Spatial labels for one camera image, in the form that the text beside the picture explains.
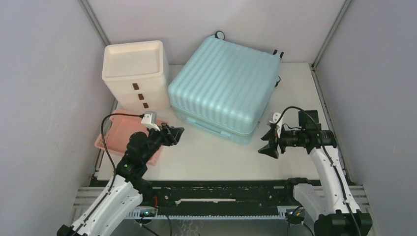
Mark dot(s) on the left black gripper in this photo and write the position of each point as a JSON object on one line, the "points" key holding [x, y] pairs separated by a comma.
{"points": [[170, 135]]}

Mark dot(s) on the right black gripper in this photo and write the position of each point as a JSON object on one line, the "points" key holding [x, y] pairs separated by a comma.
{"points": [[270, 149]]}

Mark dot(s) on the light blue ribbed suitcase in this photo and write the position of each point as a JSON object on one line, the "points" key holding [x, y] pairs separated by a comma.
{"points": [[224, 88]]}

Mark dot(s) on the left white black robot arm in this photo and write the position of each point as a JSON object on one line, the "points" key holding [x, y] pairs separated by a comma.
{"points": [[127, 188]]}

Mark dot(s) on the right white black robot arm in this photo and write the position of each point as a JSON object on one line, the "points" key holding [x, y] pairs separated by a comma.
{"points": [[337, 213]]}

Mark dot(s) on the pink perforated plastic basket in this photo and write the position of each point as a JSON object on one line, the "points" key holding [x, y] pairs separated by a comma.
{"points": [[123, 125]]}

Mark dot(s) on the white three-drawer storage cabinet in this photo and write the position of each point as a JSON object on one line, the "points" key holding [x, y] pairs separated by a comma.
{"points": [[137, 75]]}

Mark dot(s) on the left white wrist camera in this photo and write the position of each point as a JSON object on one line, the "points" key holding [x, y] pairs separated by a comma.
{"points": [[149, 121]]}

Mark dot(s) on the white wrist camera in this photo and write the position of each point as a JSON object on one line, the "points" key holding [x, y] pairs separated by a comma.
{"points": [[149, 121], [275, 124]]}

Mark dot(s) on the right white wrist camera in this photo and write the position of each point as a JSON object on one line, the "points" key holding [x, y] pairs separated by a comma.
{"points": [[275, 124]]}

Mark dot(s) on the black mounting rail base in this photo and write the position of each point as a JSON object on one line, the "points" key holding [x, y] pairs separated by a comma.
{"points": [[224, 195]]}

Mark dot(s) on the white slotted cable duct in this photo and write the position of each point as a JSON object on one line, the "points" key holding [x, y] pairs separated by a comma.
{"points": [[279, 214]]}

